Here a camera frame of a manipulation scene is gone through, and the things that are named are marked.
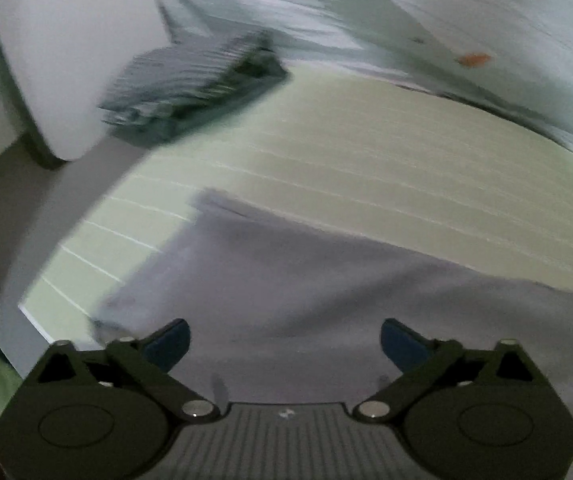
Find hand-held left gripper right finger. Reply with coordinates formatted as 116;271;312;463
353;318;543;424

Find light green gridded mat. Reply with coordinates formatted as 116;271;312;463
19;67;573;351

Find pale blue carrot print blanket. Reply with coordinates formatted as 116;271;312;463
144;0;573;157

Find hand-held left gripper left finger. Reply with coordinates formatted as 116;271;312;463
30;318;220;423

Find folded dark grey towels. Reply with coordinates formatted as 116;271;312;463
110;49;290;149

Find grey pants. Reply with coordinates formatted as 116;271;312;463
91;187;573;461

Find grey folded garment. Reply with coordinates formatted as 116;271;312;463
99;30;273;127

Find white furniture panel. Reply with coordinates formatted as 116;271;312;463
0;0;173;162

